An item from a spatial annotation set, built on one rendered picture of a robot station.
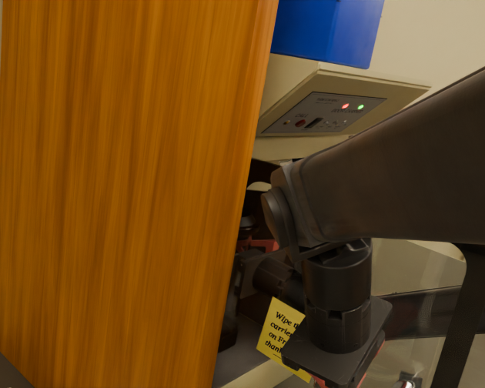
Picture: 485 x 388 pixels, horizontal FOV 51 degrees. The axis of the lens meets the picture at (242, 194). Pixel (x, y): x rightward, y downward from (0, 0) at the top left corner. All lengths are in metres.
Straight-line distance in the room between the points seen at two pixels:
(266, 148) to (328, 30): 0.20
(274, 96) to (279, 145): 0.16
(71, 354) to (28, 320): 0.12
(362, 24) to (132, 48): 0.26
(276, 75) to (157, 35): 0.14
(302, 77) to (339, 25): 0.07
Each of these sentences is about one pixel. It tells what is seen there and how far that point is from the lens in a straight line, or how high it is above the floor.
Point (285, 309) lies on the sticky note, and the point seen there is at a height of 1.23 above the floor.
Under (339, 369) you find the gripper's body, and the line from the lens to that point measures 0.46.
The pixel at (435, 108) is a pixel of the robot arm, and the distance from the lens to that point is 0.17.
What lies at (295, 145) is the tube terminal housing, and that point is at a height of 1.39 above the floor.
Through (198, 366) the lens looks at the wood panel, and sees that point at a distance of 0.59.
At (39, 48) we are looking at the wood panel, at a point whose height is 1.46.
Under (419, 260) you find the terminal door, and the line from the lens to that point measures 0.53.
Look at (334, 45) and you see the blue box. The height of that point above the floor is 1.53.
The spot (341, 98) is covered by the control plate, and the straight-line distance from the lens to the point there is 0.64.
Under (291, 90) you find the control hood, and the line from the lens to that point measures 0.55.
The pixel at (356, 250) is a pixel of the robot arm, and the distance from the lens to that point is 0.40.
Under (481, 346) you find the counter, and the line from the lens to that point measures 1.37.
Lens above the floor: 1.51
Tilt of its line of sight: 15 degrees down
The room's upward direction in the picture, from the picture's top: 10 degrees clockwise
